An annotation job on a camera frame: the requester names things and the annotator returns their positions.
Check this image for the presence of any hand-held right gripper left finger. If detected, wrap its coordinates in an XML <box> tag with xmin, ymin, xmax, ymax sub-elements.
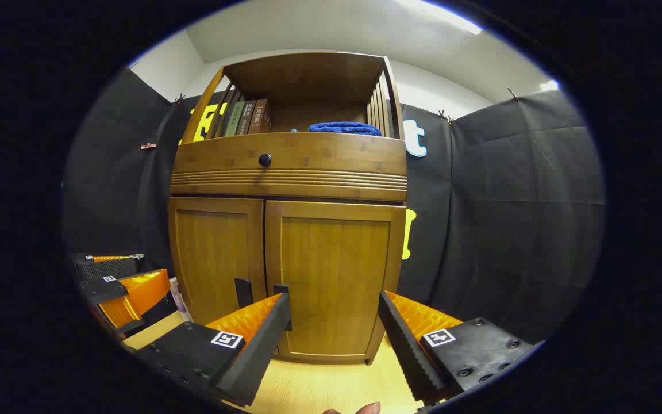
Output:
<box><xmin>136</xmin><ymin>292</ymin><xmax>292</xmax><ymax>408</ymax></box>

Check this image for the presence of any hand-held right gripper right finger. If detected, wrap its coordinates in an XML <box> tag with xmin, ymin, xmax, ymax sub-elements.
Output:
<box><xmin>378</xmin><ymin>290</ymin><xmax>538</xmax><ymax>406</ymax></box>

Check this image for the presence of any wooden shoe cabinet door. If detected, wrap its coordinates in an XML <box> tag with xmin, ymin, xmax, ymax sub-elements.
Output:
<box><xmin>169</xmin><ymin>197</ymin><xmax>267</xmax><ymax>325</ymax></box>
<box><xmin>265</xmin><ymin>200</ymin><xmax>407</xmax><ymax>364</ymax></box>

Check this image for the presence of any wooden double-door shoe cabinet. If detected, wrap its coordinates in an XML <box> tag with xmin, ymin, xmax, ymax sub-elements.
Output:
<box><xmin>168</xmin><ymin>51</ymin><xmax>409</xmax><ymax>366</ymax></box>

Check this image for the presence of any black backdrop cloth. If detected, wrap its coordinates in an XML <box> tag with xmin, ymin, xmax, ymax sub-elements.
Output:
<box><xmin>62</xmin><ymin>68</ymin><xmax>606</xmax><ymax>346</ymax></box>

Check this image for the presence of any dark brown book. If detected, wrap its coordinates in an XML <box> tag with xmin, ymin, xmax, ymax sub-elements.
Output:
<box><xmin>236</xmin><ymin>101</ymin><xmax>257</xmax><ymax>136</ymax></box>

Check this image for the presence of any reddish brown book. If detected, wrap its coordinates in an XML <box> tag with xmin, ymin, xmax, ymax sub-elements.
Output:
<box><xmin>248</xmin><ymin>99</ymin><xmax>271</xmax><ymax>135</ymax></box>

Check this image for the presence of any blue folded towel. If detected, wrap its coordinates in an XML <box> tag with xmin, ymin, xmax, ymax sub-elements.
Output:
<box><xmin>308</xmin><ymin>121</ymin><xmax>382</xmax><ymax>137</ymax></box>

